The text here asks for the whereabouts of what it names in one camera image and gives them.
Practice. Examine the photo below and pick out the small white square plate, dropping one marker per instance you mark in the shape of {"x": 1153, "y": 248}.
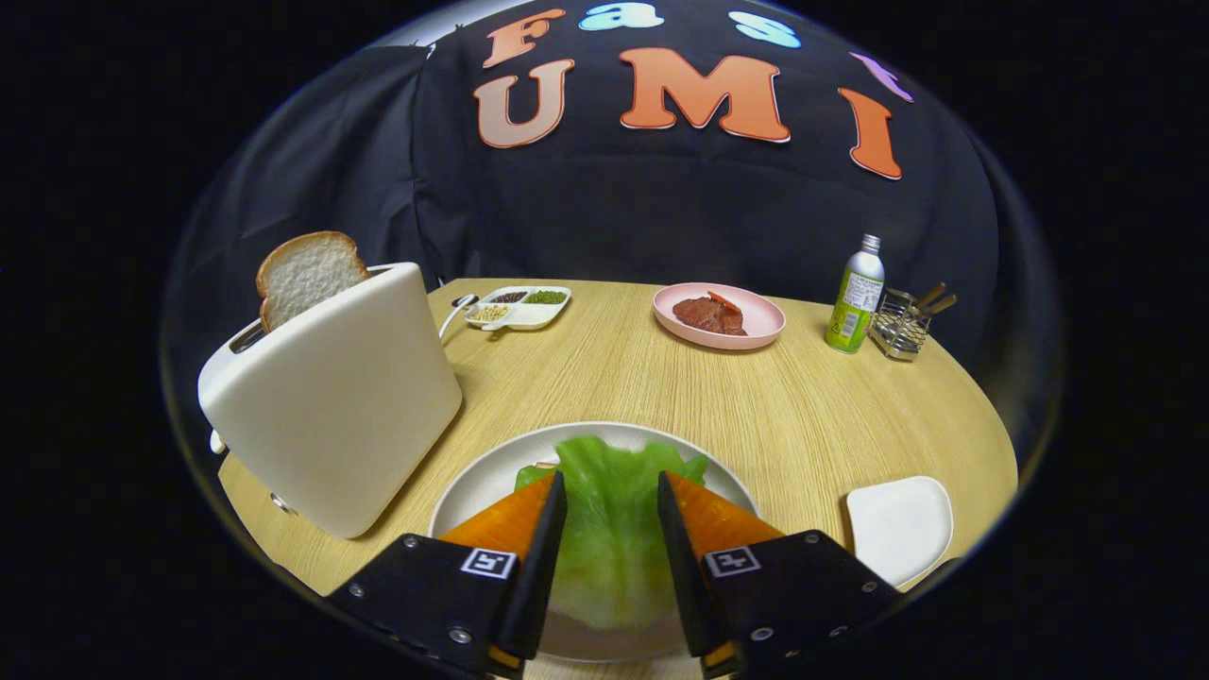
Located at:
{"x": 897, "y": 529}

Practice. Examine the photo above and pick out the large white round plate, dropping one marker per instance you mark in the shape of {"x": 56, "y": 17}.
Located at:
{"x": 482, "y": 482}

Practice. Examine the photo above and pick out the white toaster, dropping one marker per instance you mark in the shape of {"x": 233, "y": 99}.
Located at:
{"x": 331, "y": 425}

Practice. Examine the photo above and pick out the red meat slices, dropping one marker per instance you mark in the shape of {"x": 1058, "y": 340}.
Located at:
{"x": 708, "y": 316}

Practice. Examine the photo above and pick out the green lettuce leaf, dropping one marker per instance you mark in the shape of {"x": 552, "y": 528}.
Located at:
{"x": 612, "y": 529}

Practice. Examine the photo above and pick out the bread slice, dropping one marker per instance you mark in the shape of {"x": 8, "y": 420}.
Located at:
{"x": 307, "y": 276}

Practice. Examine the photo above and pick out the black backdrop cloth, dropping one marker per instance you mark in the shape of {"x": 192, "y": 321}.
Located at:
{"x": 661, "y": 208}

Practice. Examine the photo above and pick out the green label metal bottle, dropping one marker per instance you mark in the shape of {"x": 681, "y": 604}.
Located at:
{"x": 855, "y": 302}

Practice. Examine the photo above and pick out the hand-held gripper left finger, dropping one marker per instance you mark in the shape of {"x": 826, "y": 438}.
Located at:
{"x": 538, "y": 576}

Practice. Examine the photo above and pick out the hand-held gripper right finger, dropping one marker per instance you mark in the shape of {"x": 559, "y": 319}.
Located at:
{"x": 682, "y": 576}

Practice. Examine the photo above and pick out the white divided dish with beans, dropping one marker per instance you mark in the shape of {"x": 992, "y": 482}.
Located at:
{"x": 529, "y": 316}

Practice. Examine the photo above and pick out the pink plate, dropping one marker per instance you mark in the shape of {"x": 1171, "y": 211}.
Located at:
{"x": 763, "y": 321}

